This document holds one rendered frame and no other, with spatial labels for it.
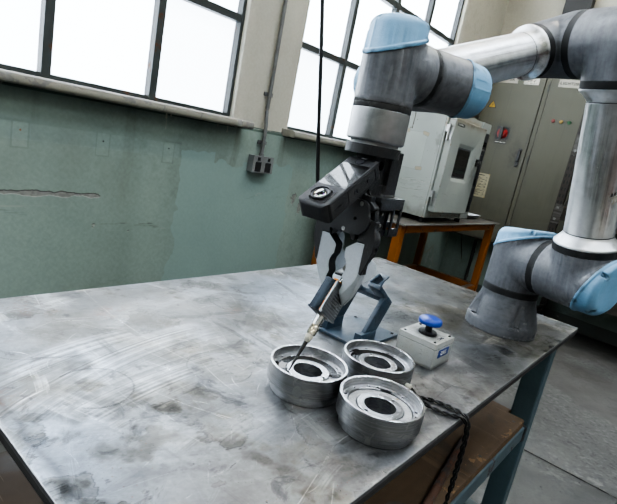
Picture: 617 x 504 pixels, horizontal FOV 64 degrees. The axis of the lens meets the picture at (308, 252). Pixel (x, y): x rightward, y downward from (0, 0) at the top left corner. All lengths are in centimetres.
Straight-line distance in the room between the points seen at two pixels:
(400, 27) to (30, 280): 183
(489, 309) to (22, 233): 166
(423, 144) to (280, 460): 255
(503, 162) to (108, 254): 335
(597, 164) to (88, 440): 87
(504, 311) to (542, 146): 345
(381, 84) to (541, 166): 390
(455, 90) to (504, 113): 395
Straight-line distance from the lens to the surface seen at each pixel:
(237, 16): 260
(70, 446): 55
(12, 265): 215
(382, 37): 63
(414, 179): 296
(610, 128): 99
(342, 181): 59
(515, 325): 114
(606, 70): 98
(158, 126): 229
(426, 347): 84
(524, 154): 453
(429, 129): 295
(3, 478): 93
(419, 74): 64
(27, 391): 64
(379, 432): 59
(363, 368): 70
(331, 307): 66
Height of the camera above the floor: 112
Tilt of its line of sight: 13 degrees down
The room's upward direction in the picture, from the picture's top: 11 degrees clockwise
